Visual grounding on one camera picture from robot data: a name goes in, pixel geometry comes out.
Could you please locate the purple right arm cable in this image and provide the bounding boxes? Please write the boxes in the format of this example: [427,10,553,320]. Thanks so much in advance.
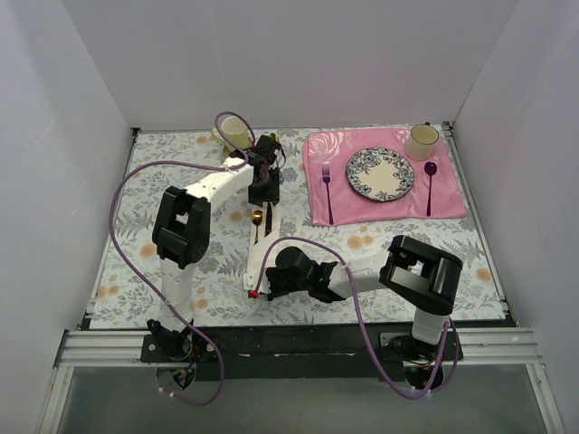
[251,237,462,401]

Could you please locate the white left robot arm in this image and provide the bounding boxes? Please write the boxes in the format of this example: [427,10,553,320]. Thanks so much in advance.
[147,133,283,362]

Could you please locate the purple fork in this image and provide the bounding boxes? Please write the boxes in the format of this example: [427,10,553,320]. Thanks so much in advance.
[321,164,334,225]

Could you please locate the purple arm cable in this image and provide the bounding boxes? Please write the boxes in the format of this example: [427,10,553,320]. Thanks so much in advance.
[109,110,254,405]
[251,237,462,401]

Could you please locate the cream enamel mug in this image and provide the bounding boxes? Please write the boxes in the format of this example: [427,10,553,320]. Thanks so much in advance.
[404,122,440,161]

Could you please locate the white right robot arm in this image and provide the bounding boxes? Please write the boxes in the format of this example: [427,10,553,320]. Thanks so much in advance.
[261,235,463,361]

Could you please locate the pink floral placemat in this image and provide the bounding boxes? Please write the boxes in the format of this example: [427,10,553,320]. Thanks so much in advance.
[302,127,467,226]

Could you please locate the white cloth napkin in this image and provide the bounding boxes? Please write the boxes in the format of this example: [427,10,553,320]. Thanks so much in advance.
[244,204,282,276]

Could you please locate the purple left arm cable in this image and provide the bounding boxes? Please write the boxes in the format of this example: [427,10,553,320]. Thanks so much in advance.
[109,110,254,405]

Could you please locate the blue floral plate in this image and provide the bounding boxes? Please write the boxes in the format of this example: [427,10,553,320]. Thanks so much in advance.
[346,147,414,203]

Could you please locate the rose gold knife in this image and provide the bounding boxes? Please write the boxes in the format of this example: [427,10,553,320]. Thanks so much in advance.
[264,202,273,236]

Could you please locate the purple spoon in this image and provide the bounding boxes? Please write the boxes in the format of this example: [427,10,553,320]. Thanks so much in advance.
[424,161,438,217]

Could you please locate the yellow green mug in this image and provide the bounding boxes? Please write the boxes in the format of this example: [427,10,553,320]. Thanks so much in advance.
[212,116,252,152]

